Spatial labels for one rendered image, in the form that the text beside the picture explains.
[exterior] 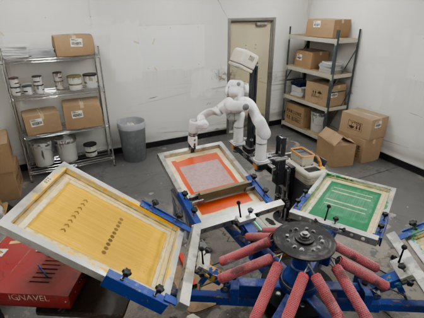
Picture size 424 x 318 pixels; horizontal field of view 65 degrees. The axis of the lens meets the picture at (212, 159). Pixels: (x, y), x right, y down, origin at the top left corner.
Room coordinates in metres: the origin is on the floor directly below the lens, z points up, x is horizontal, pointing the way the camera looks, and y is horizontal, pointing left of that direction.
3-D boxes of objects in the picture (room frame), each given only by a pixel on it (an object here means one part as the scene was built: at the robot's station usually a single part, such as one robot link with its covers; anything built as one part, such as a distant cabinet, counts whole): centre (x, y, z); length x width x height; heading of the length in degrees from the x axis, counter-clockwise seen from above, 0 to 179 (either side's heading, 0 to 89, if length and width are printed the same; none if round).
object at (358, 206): (2.06, -0.95, 1.05); 1.08 x 0.61 x 0.23; 146
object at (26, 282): (1.40, 0.97, 1.06); 0.61 x 0.46 x 0.12; 86
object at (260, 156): (2.60, -0.43, 1.21); 0.16 x 0.13 x 0.15; 111
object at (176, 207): (2.21, 0.23, 0.74); 0.46 x 0.04 x 0.42; 26
